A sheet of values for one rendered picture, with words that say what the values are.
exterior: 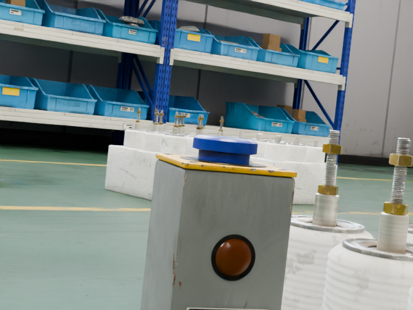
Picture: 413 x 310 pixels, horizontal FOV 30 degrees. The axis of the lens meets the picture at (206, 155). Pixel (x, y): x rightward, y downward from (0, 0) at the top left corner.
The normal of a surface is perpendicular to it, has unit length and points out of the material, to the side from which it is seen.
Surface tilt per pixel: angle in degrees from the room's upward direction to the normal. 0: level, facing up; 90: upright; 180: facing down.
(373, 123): 90
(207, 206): 90
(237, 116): 93
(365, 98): 90
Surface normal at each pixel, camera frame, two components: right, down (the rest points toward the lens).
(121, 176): -0.73, -0.04
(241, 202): 0.30, 0.08
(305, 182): 0.62, 0.11
